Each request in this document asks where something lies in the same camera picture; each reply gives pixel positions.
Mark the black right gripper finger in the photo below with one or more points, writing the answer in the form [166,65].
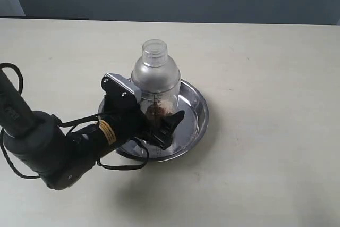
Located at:
[164,128]

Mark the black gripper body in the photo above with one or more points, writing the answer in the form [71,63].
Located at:
[123,108]

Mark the clear plastic shaker bottle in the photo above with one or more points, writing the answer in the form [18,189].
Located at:
[159,79]

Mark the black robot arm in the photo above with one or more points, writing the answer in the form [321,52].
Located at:
[60,153]

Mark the round stainless steel plate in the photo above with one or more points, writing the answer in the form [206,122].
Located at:
[188,133]

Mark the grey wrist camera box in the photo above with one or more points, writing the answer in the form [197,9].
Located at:
[126,84]

